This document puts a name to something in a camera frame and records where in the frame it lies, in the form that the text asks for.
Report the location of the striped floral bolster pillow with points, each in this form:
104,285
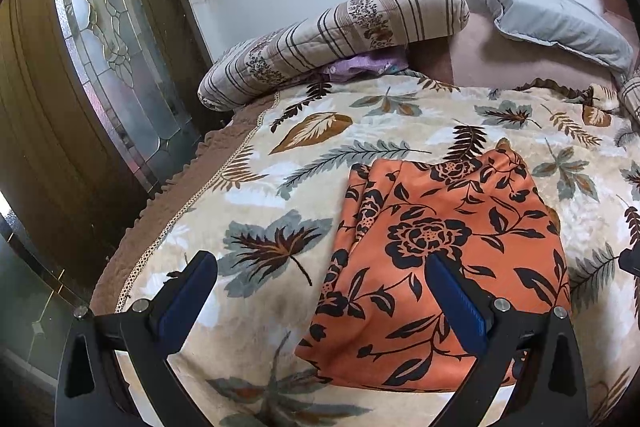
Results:
253,67

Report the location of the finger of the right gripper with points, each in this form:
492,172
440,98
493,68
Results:
629,260

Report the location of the pink padded headboard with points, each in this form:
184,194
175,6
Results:
481,56

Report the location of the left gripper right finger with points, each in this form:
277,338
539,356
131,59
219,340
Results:
550,389

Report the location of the purple cloth under bolster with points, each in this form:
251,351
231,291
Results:
367,65

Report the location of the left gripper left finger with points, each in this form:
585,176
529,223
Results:
91,388

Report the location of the grey ruffled pillow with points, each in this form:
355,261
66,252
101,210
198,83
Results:
566,25

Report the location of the leaf pattern plush blanket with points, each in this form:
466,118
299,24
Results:
321,214

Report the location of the brown door with stained glass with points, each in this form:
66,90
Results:
98,111

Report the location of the striped floral quilt right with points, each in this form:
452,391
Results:
630,96

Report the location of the orange black floral garment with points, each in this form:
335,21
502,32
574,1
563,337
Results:
420,252

